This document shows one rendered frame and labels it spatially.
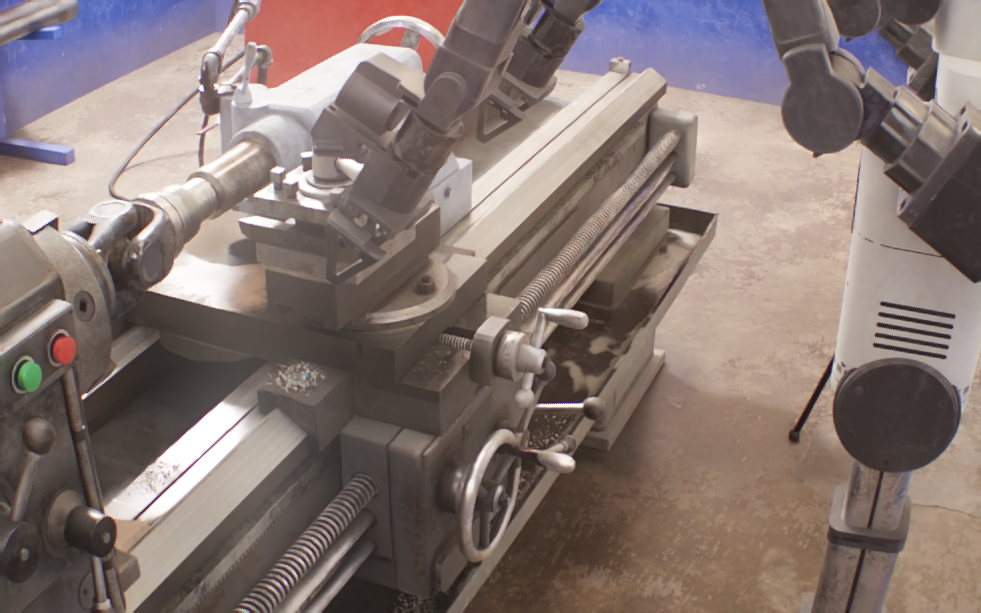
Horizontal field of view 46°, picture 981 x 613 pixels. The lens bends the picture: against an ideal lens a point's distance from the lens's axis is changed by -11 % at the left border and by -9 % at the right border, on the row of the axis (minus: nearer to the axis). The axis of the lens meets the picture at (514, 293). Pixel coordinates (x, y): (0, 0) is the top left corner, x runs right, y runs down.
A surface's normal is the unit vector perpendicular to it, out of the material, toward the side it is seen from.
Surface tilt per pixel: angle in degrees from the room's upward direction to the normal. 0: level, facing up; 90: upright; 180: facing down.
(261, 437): 36
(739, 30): 90
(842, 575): 90
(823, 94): 90
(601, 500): 0
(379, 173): 90
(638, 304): 0
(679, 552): 0
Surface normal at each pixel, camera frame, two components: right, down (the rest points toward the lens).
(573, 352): 0.02, -0.89
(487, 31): -0.18, 0.27
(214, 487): 0.56, -0.61
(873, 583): -0.32, 0.43
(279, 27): -0.04, 0.45
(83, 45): 0.93, 0.19
